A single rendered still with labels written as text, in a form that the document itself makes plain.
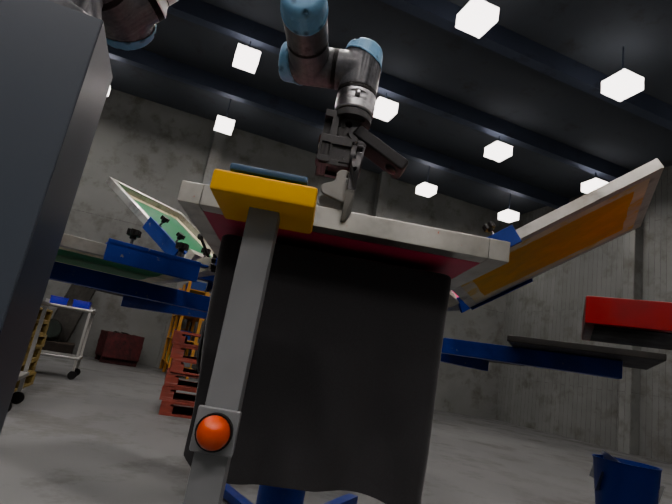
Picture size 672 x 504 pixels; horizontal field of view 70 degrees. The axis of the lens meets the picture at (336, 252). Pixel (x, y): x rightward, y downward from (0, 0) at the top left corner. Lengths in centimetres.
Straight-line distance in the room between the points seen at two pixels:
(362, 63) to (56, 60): 50
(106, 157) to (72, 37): 1249
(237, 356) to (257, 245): 14
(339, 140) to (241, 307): 39
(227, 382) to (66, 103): 48
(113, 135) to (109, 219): 216
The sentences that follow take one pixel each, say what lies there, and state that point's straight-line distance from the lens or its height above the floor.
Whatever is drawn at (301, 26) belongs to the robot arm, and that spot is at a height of 126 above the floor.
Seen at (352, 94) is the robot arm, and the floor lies 123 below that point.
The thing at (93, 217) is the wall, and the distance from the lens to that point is 1295.
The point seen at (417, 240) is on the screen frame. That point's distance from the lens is 84.
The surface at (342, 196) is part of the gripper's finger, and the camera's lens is 83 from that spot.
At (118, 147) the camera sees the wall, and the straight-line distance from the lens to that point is 1343.
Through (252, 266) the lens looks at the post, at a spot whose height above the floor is 85.
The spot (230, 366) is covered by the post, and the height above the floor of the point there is 72.
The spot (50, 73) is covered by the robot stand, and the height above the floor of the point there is 109.
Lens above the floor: 75
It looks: 13 degrees up
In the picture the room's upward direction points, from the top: 10 degrees clockwise
